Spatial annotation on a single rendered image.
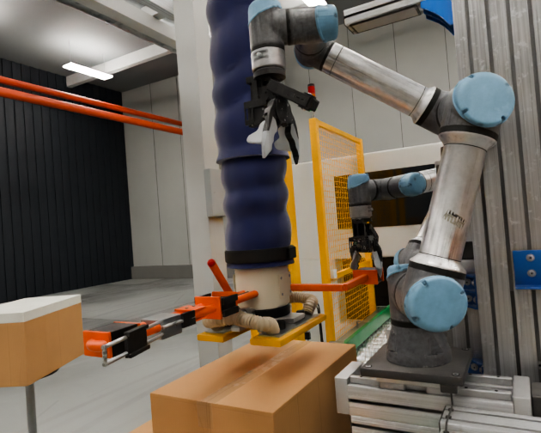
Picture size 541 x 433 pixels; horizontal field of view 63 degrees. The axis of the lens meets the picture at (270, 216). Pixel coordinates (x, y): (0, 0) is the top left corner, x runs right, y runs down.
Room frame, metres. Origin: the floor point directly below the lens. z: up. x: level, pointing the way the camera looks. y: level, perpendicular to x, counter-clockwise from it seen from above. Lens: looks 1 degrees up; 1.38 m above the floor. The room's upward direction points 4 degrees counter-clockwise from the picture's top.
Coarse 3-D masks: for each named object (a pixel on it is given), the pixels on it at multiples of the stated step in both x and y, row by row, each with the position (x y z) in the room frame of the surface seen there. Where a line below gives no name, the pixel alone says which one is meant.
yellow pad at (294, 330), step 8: (296, 312) 1.44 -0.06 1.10; (304, 312) 1.44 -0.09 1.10; (280, 320) 1.31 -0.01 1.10; (304, 320) 1.40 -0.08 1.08; (312, 320) 1.41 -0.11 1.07; (320, 320) 1.46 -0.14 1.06; (280, 328) 1.31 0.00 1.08; (288, 328) 1.32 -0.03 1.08; (296, 328) 1.33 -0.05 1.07; (304, 328) 1.35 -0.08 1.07; (256, 336) 1.27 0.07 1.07; (264, 336) 1.26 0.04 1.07; (272, 336) 1.25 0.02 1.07; (280, 336) 1.24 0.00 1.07; (288, 336) 1.25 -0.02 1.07; (296, 336) 1.30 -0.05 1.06; (256, 344) 1.25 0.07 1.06; (264, 344) 1.23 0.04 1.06; (272, 344) 1.22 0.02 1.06; (280, 344) 1.21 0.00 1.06
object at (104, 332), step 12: (108, 324) 0.93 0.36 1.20; (120, 324) 0.92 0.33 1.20; (132, 324) 0.91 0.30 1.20; (84, 336) 0.88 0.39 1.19; (96, 336) 0.87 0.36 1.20; (108, 336) 0.85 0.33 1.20; (120, 336) 0.88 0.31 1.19; (84, 348) 0.88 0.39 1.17; (108, 348) 0.85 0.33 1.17; (120, 348) 0.87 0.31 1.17
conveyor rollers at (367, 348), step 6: (390, 318) 3.68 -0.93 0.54; (384, 324) 3.52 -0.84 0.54; (390, 324) 3.50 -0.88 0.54; (378, 330) 3.29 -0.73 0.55; (384, 330) 3.34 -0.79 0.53; (372, 336) 3.14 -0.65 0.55; (378, 336) 3.18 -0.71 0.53; (384, 336) 3.16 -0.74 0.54; (366, 342) 3.04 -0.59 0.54; (372, 342) 3.03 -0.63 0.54; (378, 342) 3.01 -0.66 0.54; (384, 342) 2.99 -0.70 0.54; (360, 348) 2.89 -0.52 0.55; (366, 348) 2.87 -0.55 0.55; (372, 348) 2.86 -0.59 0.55; (378, 348) 2.84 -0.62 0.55; (360, 354) 2.79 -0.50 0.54; (366, 354) 2.77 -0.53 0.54; (372, 354) 2.75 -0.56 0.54; (360, 360) 2.69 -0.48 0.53; (366, 360) 2.68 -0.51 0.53
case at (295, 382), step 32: (256, 352) 1.56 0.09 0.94; (288, 352) 1.53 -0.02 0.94; (320, 352) 1.50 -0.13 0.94; (352, 352) 1.54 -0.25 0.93; (192, 384) 1.29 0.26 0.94; (224, 384) 1.27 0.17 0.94; (256, 384) 1.25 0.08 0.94; (288, 384) 1.23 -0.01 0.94; (320, 384) 1.29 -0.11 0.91; (160, 416) 1.23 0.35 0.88; (192, 416) 1.17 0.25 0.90; (224, 416) 1.12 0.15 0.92; (256, 416) 1.07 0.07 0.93; (288, 416) 1.11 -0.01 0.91; (320, 416) 1.28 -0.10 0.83
